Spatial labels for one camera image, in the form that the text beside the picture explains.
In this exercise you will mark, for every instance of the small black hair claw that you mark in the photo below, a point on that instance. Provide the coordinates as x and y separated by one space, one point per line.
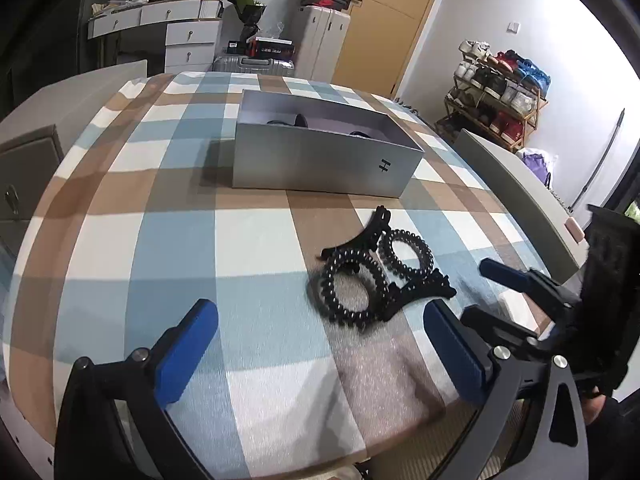
290 121

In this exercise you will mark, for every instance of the white dotted floor mat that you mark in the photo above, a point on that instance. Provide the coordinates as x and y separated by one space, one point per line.
20 440

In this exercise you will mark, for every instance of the large black hair claw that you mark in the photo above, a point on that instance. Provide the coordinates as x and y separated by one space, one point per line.
425 290

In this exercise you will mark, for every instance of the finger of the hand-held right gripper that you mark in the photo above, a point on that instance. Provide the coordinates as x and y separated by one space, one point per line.
500 269
500 327

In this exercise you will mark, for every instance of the silver cardboard box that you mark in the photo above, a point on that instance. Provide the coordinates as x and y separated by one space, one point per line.
320 165

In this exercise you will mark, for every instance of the silver suitcase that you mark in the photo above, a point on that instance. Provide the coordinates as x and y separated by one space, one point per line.
250 64

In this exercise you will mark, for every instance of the small black box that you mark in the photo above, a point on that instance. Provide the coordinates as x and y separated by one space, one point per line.
237 48

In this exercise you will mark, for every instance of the clear plastic bag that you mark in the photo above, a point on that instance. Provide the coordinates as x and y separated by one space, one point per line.
273 30

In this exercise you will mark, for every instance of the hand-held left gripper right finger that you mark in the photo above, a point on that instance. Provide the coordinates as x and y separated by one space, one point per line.
455 355

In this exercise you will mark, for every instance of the wooden shoe rack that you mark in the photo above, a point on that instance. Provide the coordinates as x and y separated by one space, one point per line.
534 120

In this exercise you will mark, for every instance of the black and red shoe box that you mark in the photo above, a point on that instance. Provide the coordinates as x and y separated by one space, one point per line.
325 1

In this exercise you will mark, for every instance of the small pink case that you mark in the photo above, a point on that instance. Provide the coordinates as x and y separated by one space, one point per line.
574 231

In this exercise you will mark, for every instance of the white light switch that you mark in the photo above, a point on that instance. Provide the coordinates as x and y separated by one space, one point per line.
513 26

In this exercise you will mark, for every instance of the grey drawer cabinet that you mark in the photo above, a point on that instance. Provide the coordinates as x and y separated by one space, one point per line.
50 110

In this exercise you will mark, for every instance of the person's right forearm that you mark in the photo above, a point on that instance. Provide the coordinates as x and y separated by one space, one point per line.
620 440

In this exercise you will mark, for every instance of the white upright suitcase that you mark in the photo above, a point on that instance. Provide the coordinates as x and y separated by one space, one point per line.
320 45

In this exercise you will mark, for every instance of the purple bag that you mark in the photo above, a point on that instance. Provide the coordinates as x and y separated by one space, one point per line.
537 167

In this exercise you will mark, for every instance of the grey thin pole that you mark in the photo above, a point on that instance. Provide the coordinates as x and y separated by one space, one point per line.
602 155

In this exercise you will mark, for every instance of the black wrapped bouquet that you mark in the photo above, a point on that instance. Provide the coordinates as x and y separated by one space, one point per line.
247 15

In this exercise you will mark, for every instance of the white vanity desk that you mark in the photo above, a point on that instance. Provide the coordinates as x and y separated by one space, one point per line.
190 35

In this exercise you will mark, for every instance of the wooden door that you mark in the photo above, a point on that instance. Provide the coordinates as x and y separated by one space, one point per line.
390 25

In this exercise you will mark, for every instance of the person's right hand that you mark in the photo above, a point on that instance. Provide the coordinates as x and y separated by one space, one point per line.
594 409

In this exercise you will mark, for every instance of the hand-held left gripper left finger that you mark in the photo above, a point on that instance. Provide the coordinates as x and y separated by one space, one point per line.
187 355

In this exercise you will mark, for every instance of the checked tablecloth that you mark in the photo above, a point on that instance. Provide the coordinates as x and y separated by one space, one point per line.
175 240

